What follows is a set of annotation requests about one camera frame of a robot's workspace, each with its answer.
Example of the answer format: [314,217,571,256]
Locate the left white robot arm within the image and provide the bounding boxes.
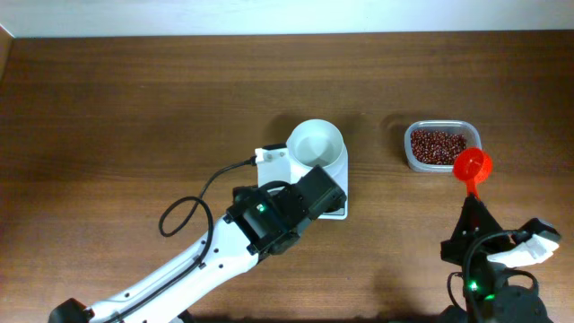
[48,166,348,323]

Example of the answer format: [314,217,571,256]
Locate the black cable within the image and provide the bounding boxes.
[447,229,539,323]
[102,156,259,323]

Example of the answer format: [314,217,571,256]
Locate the white round bowl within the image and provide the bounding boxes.
[286,119,347,172]

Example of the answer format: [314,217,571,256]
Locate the left black cable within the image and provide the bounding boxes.
[102,156,259,323]

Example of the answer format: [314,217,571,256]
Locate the red beans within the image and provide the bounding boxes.
[410,130,467,165]

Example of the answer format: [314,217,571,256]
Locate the clear plastic container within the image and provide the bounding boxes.
[404,120,482,173]

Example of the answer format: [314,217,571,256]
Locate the white digital kitchen scale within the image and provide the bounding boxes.
[257,134,350,221]

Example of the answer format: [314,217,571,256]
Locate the orange measuring scoop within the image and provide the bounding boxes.
[453,147,493,199]

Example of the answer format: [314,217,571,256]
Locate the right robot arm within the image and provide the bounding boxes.
[437,194,561,322]

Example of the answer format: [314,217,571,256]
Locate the right black cable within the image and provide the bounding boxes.
[447,229,539,323]

